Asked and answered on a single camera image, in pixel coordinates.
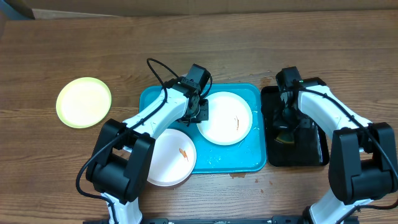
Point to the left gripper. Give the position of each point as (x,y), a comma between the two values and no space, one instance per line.
(203,116)

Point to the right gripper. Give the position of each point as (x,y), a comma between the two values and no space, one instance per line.
(283,124)

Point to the yellow green sponge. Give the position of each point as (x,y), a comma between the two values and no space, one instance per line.
(285,137)

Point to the white plate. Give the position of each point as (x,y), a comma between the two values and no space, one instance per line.
(173,159)
(229,119)

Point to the green rimmed plate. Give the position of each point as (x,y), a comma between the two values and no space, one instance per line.
(83,102)

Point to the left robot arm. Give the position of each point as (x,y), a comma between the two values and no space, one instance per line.
(119,167)

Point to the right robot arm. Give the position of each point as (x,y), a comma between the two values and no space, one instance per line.
(363,159)

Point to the black water tray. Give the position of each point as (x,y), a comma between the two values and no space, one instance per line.
(310,147)

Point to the cardboard sheet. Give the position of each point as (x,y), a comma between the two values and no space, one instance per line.
(24,9)

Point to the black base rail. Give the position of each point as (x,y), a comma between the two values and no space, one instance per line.
(278,219)

